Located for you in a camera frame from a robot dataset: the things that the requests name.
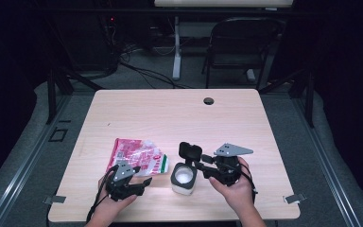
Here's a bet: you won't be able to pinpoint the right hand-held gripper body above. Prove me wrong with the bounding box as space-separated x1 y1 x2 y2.
212 142 254 187

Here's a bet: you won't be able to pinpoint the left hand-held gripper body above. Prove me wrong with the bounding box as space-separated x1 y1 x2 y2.
105 160 140 202

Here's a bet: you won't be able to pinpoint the red and white plastic bag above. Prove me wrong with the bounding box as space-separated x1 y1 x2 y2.
105 137 170 177

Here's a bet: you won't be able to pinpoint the clear jar with black lid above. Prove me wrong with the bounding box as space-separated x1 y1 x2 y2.
169 141 203 196

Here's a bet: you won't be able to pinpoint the person's left hand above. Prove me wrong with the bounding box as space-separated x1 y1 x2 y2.
96 174 139 222

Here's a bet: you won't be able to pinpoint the person's right hand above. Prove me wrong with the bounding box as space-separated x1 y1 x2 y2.
208 156 258 216

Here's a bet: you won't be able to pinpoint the black metal stand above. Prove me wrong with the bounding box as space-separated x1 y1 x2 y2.
258 67 316 129
44 67 106 125

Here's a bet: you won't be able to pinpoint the white desk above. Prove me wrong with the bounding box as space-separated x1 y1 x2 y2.
153 0 295 83

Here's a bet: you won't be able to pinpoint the black folding chair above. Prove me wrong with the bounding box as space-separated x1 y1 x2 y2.
201 17 284 91

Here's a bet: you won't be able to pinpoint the dark equipment with red light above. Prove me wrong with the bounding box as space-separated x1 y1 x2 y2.
98 14 122 74

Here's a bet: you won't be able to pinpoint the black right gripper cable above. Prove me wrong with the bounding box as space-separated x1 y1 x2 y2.
231 161 260 203

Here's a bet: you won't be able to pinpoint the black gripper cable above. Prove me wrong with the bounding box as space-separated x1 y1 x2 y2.
85 167 117 223
231 161 260 203

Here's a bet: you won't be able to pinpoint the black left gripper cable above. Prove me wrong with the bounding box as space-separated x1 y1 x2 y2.
85 167 117 223

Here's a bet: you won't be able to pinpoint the grey metal table bracket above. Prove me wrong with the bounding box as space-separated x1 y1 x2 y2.
43 195 67 205
283 192 307 204

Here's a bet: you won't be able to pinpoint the aluminium floor rail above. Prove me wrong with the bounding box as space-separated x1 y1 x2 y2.
0 94 74 227
291 94 362 227

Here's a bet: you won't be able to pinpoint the black floor cables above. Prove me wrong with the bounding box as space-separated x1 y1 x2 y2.
118 44 191 90

